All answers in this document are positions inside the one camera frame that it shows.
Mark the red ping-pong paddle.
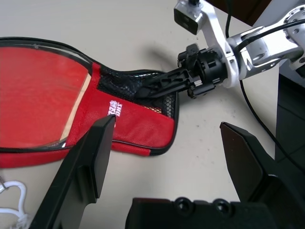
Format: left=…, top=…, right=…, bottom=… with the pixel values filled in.
left=0, top=46, right=92, bottom=147

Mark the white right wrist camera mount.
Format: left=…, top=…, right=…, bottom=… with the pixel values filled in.
left=173, top=0, right=239, bottom=89

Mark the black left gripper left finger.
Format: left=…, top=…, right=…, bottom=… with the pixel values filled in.
left=33, top=114, right=117, bottom=229

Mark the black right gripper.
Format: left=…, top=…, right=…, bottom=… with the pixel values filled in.
left=135, top=42, right=229, bottom=100

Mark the hanging black cable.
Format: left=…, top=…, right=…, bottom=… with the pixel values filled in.
left=239, top=80, right=305, bottom=167

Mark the red and black paddle case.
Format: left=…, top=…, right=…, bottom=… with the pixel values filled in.
left=0, top=36, right=180, bottom=169

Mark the looping black cable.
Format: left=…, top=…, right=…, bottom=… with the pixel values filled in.
left=225, top=0, right=305, bottom=53

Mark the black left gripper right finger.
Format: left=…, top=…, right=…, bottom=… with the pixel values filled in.
left=220, top=121, right=305, bottom=229

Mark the white cloth pouch with cord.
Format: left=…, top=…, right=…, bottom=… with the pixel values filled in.
left=0, top=176, right=31, bottom=229

